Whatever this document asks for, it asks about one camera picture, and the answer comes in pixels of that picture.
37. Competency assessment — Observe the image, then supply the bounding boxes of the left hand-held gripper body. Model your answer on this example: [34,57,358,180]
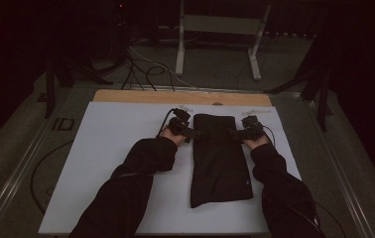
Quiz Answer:
[167,106,194,138]

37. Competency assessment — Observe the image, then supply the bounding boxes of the person's left hand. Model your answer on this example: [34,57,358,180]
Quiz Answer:
[159,128,187,147]

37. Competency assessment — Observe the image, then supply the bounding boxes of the black curtain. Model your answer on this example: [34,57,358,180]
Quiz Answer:
[0,0,110,157]
[308,0,375,206]

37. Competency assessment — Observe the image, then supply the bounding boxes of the hand-held gripper cable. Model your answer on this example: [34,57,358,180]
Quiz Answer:
[156,107,179,138]
[262,124,277,147]

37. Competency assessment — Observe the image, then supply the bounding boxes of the black tripod stand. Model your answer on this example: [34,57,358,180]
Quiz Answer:
[264,19,334,132]
[44,54,114,119]

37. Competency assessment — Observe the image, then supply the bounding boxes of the white metal stand with panel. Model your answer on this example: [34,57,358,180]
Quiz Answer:
[175,0,273,82]

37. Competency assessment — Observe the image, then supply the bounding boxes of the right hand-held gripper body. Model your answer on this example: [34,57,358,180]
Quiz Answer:
[241,108,272,141]

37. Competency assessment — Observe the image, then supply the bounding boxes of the left hand-held gripper cable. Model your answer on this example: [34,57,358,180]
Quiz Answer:
[156,107,179,138]

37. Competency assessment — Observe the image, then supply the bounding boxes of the person's right hand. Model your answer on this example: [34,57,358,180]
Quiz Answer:
[243,133,271,151]

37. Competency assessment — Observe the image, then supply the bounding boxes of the metal floor rail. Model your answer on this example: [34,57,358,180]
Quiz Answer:
[122,83,304,98]
[304,97,375,238]
[0,83,77,238]

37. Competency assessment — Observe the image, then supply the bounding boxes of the right hand-held gripper cable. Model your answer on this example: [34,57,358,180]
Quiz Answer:
[262,124,277,147]

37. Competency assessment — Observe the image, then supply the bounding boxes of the dark equipment rack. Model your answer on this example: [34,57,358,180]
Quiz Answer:
[107,0,134,65]

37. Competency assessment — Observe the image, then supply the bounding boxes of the black shorts with blue print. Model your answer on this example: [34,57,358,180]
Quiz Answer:
[189,113,254,209]

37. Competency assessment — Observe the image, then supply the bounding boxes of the white table cover sheet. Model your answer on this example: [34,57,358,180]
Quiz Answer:
[38,100,303,236]

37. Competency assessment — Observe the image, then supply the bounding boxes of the white floor cable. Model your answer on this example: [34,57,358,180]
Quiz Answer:
[128,45,196,89]

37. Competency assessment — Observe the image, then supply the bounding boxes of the black looped floor cable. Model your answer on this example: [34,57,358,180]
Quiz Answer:
[30,140,74,216]

